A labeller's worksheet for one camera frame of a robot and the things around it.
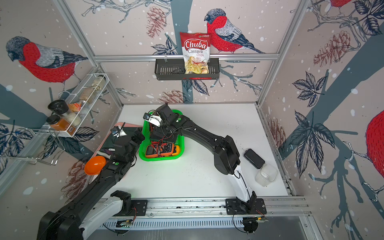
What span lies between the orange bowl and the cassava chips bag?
29.2 inches

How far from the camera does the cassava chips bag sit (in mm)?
831

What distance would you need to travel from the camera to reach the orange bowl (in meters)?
0.83
